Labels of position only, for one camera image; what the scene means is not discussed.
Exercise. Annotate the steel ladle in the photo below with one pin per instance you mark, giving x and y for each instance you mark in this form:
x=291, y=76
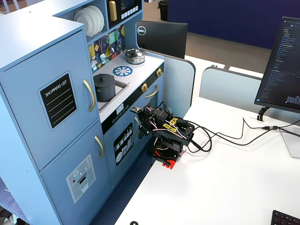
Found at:
x=112, y=49

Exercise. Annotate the steel skimmer spoon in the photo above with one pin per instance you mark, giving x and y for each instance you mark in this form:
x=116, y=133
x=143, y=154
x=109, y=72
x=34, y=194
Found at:
x=94, y=63

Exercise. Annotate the black trash bin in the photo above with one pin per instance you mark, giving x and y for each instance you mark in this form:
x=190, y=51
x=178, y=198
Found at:
x=163, y=10

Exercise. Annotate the small steel spoon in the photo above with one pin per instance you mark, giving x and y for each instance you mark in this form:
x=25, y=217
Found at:
x=119, y=43

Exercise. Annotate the blue wooden toy kitchen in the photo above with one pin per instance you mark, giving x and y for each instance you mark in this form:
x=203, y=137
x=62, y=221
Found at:
x=28, y=30

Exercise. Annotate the gray desk divider panel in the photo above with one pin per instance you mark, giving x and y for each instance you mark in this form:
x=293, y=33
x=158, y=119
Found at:
x=229, y=89
x=178, y=84

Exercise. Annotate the dark gray pot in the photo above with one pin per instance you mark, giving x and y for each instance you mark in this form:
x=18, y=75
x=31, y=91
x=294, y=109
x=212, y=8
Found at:
x=105, y=93

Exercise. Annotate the black Dell monitor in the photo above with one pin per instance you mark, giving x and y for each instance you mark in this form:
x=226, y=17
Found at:
x=164, y=37

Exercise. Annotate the monitor with lit screen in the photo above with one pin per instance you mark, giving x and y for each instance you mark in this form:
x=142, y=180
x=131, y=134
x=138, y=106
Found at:
x=281, y=65

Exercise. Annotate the blue fridge door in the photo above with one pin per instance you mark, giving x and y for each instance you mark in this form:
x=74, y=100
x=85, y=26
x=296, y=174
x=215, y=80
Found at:
x=28, y=98

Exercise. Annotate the white plate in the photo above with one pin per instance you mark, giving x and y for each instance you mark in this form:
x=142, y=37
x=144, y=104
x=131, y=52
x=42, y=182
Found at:
x=102, y=18
x=96, y=22
x=82, y=21

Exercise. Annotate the gold stove knob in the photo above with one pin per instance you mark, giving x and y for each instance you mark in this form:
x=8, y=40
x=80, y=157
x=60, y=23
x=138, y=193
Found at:
x=159, y=72
x=144, y=87

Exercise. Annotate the steel slotted spatula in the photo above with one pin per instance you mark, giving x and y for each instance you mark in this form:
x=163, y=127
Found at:
x=102, y=57

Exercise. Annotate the black toy microwave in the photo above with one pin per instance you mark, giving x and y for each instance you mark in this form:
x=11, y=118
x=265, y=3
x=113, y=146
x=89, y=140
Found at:
x=127, y=4

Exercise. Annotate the dark gray pot lid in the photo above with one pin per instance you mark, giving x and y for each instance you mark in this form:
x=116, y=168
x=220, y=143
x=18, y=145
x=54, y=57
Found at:
x=107, y=79

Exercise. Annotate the silver monitor stand base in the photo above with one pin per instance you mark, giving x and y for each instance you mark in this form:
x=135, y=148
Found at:
x=291, y=145

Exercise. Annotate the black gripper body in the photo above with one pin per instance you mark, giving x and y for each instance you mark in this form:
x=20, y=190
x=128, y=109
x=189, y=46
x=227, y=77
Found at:
x=142, y=129

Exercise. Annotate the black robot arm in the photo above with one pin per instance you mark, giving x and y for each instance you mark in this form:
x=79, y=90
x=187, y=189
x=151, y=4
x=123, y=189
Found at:
x=173, y=140

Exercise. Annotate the blue freezer door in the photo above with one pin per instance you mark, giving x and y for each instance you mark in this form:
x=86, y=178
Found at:
x=70, y=159

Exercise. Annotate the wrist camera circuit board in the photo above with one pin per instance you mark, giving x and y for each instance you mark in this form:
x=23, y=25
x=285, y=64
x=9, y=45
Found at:
x=136, y=109

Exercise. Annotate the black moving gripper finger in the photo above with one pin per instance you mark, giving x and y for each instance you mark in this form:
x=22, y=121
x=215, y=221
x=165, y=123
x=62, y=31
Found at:
x=140, y=134

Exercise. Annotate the red robot base clamp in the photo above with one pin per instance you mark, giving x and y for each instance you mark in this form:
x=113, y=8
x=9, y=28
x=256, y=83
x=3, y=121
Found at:
x=170, y=162

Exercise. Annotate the blue dishwasher door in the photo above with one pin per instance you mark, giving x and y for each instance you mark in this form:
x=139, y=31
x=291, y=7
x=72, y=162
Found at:
x=117, y=140

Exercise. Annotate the shiny steel pot lid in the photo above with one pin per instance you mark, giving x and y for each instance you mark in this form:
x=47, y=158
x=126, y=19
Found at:
x=133, y=53

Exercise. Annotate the blue oven door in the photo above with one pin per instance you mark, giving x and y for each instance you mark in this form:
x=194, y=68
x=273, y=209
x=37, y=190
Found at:
x=152, y=103

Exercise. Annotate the black keyboard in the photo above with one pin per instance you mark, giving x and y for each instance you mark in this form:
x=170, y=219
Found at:
x=287, y=219

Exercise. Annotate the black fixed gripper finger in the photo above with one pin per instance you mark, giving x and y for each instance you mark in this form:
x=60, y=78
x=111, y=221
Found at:
x=144, y=122

